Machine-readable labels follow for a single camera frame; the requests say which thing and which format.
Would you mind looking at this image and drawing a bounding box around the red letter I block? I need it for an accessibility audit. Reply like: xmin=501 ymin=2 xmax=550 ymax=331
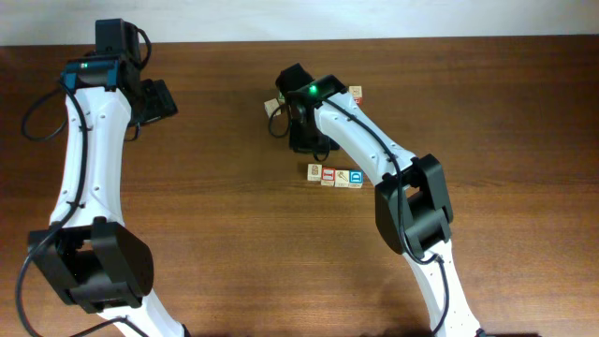
xmin=320 ymin=167 xmax=336 ymax=186

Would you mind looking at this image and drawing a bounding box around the ice cream cone block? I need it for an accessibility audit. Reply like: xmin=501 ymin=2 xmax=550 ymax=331
xmin=334 ymin=169 xmax=350 ymax=188

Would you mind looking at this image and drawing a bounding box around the blue letter D block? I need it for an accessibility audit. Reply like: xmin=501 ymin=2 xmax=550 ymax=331
xmin=348 ymin=170 xmax=364 ymax=188

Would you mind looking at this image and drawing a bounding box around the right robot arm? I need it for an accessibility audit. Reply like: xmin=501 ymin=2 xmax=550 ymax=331
xmin=275 ymin=64 xmax=486 ymax=336

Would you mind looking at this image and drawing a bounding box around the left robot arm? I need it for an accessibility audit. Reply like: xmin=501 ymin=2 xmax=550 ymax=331
xmin=23 ymin=19 xmax=189 ymax=336

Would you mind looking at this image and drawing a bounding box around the block with number one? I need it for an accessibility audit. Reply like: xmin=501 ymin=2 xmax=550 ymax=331
xmin=264 ymin=98 xmax=281 ymax=117

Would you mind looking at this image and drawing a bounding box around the plain top red-sided block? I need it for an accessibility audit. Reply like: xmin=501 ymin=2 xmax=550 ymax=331
xmin=348 ymin=86 xmax=363 ymax=105

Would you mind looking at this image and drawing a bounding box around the right black cable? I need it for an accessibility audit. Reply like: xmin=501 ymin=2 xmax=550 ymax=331
xmin=267 ymin=95 xmax=451 ymax=337

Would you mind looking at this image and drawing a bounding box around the black cable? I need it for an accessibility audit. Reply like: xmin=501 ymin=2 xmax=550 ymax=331
xmin=267 ymin=95 xmax=451 ymax=337
xmin=13 ymin=79 xmax=151 ymax=337

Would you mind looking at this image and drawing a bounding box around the left black cable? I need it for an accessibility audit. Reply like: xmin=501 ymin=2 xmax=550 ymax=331
xmin=13 ymin=79 xmax=151 ymax=337

